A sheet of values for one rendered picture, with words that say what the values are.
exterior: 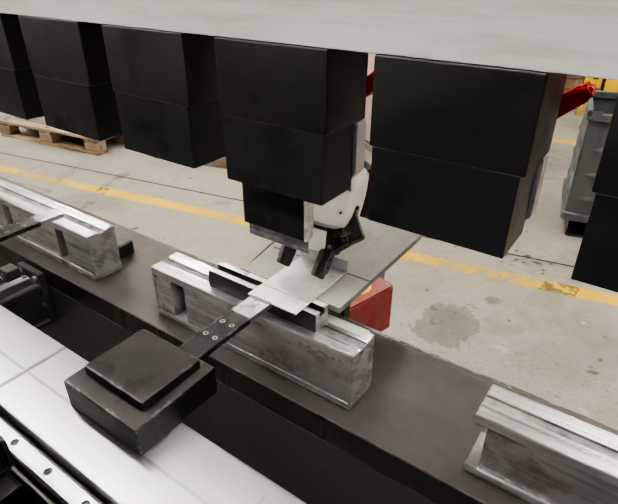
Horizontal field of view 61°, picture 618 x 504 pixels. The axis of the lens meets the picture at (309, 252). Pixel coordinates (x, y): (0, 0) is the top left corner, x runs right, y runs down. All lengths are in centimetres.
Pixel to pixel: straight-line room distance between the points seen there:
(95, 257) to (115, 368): 48
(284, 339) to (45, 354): 31
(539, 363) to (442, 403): 156
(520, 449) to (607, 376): 173
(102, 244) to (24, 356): 37
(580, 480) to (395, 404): 24
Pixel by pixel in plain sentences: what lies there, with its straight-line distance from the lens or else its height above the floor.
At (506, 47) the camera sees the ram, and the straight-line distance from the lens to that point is 46.
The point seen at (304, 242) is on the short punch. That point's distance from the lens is 67.
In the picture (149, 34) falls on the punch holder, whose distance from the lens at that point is 70.
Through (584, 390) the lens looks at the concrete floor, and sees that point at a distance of 226.
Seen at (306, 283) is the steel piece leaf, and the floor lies 100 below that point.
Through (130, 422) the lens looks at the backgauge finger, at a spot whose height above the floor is 102.
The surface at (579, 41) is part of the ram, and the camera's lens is 45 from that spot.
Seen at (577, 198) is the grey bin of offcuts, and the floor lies 23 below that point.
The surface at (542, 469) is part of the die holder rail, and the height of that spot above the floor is 93.
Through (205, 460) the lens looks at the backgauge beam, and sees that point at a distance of 56.
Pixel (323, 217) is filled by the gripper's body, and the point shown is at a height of 110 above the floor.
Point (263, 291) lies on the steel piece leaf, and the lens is 74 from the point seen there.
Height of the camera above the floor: 142
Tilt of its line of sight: 30 degrees down
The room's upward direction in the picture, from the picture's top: straight up
